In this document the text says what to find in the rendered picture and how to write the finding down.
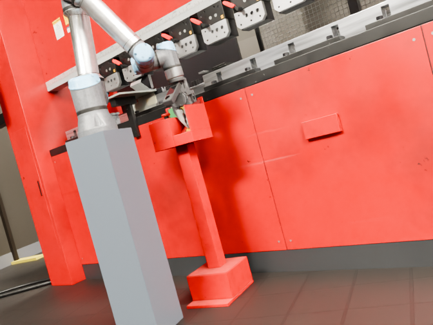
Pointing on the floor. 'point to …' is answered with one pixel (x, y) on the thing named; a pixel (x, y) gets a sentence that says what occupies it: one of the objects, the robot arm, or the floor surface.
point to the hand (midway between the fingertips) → (187, 125)
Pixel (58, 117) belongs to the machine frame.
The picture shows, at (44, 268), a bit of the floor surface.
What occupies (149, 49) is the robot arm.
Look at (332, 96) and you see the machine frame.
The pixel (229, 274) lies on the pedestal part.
